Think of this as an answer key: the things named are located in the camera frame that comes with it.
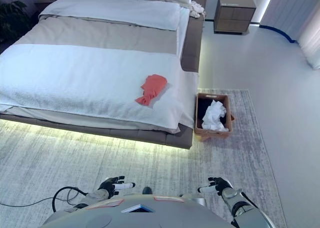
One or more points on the blue floor tape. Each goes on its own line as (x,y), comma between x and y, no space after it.
(282,32)

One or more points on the red-edged torso sticker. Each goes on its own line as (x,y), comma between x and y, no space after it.
(105,204)
(168,199)

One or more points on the dark bedside table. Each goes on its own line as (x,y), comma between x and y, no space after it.
(52,0)

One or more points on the white curtain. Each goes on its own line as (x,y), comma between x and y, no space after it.
(295,15)

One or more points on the white textured blanket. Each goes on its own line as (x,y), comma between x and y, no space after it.
(75,80)

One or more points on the white folded duvet top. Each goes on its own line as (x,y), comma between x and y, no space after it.
(112,11)

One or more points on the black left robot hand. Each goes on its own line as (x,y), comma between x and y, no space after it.
(110,184)

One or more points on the dark garment in basket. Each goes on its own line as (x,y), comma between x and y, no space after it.
(202,110)

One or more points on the grey robot torso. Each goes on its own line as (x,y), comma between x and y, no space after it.
(160,216)

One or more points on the beige duvet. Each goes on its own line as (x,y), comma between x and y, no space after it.
(100,35)

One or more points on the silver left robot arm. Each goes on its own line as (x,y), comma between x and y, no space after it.
(96,196)

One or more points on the wooden nightstand with drawers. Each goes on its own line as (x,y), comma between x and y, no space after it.
(235,15)

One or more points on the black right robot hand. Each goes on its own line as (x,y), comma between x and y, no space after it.
(222,185)

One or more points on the red cloth garment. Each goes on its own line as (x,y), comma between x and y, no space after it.
(153,87)

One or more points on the brown upholstered bed frame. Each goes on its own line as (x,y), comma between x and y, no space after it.
(191,47)

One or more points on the white crumpled clothes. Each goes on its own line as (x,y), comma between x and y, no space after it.
(213,115)

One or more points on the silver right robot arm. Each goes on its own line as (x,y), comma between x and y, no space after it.
(237,200)

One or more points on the dark green plant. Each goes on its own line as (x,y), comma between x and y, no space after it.
(13,20)

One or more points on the brown laundry basket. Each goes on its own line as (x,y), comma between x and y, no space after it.
(212,134)

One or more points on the robot legs and torso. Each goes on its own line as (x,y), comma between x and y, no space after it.
(125,163)

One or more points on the cream crumpled cloth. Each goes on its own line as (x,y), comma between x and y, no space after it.
(197,8)

